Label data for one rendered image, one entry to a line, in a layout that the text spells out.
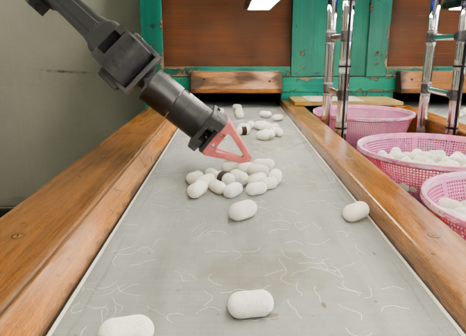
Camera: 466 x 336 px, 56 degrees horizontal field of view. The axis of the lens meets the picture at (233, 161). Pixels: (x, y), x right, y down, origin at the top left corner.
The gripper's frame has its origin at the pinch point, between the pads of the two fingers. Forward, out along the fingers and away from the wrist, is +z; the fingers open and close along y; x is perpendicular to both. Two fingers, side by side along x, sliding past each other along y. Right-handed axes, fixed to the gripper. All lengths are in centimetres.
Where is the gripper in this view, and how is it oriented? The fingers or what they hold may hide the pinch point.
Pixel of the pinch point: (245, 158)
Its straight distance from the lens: 72.7
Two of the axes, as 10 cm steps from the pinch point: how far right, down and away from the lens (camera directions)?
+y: -0.2, -2.7, 9.6
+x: -6.3, 7.5, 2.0
